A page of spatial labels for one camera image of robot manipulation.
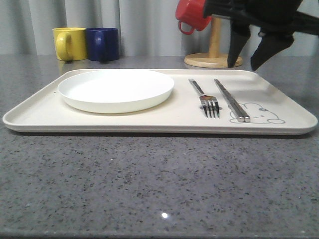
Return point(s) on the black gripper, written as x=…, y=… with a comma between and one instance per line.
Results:
x=277, y=19

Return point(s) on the silver metal fork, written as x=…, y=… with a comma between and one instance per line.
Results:
x=209, y=103

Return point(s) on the white round plate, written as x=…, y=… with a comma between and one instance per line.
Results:
x=114, y=91

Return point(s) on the wooden mug tree stand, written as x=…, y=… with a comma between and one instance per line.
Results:
x=213, y=58

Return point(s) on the red enamel mug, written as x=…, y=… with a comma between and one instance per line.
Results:
x=189, y=14

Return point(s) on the cream rabbit serving tray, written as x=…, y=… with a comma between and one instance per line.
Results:
x=248, y=105

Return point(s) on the dark blue mug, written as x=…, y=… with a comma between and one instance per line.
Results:
x=102, y=44

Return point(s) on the yellow mug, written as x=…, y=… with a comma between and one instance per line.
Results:
x=70, y=43

